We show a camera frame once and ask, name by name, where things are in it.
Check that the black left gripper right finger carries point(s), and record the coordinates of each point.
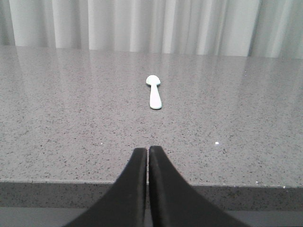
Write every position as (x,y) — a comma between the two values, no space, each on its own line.
(174,203)

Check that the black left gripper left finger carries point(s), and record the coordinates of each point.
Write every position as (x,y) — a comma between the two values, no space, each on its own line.
(123,205)

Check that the pale green spoon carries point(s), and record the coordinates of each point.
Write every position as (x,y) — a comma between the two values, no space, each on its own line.
(155,100)

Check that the white curtain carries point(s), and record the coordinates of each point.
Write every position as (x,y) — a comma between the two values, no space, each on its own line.
(263,28)

